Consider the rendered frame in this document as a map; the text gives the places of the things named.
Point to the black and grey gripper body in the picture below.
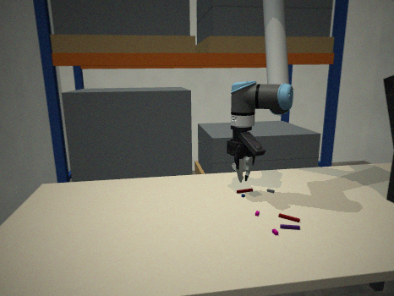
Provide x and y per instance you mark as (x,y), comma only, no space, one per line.
(237,144)

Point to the purple rod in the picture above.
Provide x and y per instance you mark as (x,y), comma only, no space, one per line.
(295,227)

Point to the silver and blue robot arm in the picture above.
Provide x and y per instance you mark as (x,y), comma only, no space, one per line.
(277,94)

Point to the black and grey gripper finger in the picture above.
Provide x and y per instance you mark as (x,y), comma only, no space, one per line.
(238,165)
(248,163)

